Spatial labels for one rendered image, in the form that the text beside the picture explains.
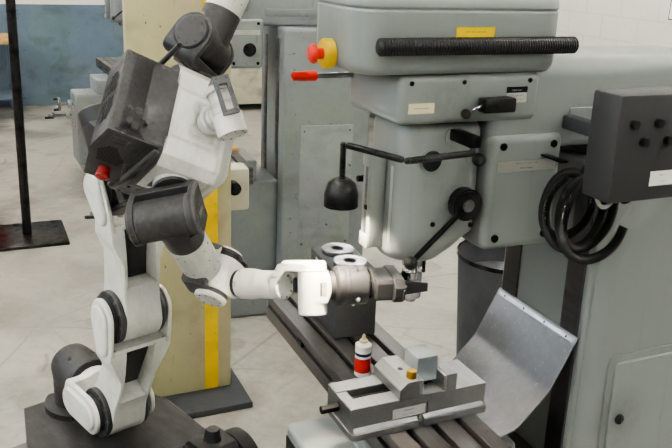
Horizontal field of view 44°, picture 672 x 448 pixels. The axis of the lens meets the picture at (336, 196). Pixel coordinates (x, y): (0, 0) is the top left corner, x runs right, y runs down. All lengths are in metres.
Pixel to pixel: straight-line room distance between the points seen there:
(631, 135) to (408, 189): 0.45
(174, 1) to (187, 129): 1.57
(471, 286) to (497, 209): 2.04
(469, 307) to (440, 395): 2.00
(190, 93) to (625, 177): 0.92
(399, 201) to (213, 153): 0.42
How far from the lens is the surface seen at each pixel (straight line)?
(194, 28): 1.90
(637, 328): 2.10
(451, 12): 1.64
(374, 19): 1.57
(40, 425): 2.69
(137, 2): 3.30
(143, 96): 1.80
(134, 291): 2.19
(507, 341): 2.19
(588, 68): 1.89
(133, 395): 2.42
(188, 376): 3.81
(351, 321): 2.25
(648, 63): 2.01
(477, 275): 3.79
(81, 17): 10.63
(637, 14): 7.40
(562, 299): 2.06
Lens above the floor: 1.96
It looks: 17 degrees down
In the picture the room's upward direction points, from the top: 2 degrees clockwise
